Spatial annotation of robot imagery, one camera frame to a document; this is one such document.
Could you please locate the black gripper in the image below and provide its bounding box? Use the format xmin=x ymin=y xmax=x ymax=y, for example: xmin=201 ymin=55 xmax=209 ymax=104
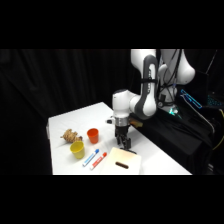
xmin=114 ymin=123 xmax=133 ymax=150

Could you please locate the orange plastic cup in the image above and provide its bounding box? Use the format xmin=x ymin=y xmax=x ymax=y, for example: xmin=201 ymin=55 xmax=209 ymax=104
xmin=86 ymin=128 xmax=100 ymax=145

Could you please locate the red whiteboard marker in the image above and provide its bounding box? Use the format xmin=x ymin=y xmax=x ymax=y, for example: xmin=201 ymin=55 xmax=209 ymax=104
xmin=89 ymin=152 xmax=108 ymax=171

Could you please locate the blue whiteboard marker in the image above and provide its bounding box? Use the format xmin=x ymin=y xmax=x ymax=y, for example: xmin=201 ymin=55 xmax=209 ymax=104
xmin=82 ymin=148 xmax=100 ymax=168

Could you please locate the yellow plastic cup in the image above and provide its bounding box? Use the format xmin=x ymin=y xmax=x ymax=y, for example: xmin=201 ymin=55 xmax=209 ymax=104
xmin=69 ymin=140 xmax=86 ymax=160

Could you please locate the brown spotted toy animal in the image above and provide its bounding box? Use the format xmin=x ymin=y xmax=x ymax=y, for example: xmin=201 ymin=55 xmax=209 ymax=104
xmin=60 ymin=128 xmax=84 ymax=144

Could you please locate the black robot stand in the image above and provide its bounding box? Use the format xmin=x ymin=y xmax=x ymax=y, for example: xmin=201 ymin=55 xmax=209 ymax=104
xmin=132 ymin=105 xmax=215 ymax=176

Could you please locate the blue lit screen device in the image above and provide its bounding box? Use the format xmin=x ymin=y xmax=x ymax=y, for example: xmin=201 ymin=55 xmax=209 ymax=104
xmin=180 ymin=88 xmax=204 ymax=110

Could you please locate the black curtain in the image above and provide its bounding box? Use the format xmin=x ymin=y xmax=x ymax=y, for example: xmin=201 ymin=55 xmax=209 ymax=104
xmin=0 ymin=49 xmax=224 ymax=176

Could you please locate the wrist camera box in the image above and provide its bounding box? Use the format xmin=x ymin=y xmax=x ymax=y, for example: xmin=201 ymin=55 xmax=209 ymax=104
xmin=105 ymin=116 xmax=116 ymax=126

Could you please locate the black cable bundle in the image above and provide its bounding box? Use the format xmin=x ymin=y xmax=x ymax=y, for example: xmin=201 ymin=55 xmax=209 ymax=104
xmin=158 ymin=49 xmax=184 ymax=108

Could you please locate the yellow cable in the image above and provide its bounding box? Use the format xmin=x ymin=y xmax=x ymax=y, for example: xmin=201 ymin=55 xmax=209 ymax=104
xmin=211 ymin=108 xmax=224 ymax=152

